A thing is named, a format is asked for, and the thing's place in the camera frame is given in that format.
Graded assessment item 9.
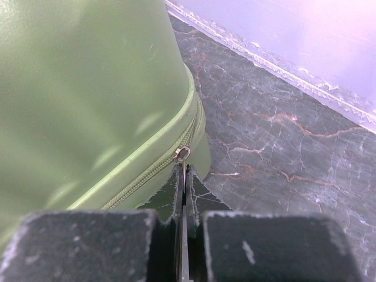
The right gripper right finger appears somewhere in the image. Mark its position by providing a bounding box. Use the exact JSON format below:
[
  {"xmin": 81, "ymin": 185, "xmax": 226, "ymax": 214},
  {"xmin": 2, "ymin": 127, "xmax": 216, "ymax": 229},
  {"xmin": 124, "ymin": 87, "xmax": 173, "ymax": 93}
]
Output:
[{"xmin": 186, "ymin": 166, "xmax": 362, "ymax": 281}]

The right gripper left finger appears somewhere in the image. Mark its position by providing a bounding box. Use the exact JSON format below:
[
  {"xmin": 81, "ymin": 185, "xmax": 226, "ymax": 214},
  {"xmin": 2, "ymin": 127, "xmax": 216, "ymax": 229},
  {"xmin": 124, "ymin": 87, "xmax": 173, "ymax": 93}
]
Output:
[{"xmin": 1, "ymin": 164, "xmax": 183, "ymax": 281}]

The green suitcase blue lining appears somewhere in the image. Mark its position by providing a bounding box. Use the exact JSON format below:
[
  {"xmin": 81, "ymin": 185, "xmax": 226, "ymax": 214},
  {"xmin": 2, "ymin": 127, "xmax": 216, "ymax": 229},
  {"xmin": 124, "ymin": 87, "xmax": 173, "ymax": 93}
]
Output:
[{"xmin": 1, "ymin": 1, "xmax": 211, "ymax": 248}]

